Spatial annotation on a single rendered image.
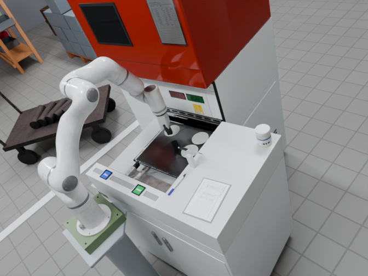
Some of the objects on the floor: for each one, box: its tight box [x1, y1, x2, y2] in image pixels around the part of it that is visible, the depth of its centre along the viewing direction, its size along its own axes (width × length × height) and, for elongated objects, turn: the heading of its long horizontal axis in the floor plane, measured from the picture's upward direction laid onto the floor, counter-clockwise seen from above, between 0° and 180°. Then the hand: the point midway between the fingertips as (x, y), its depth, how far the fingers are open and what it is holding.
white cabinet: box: [91, 156, 294, 276], centre depth 207 cm, size 64×96×82 cm, turn 71°
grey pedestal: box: [62, 202, 162, 276], centre depth 192 cm, size 51×44×82 cm
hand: (169, 131), depth 188 cm, fingers closed
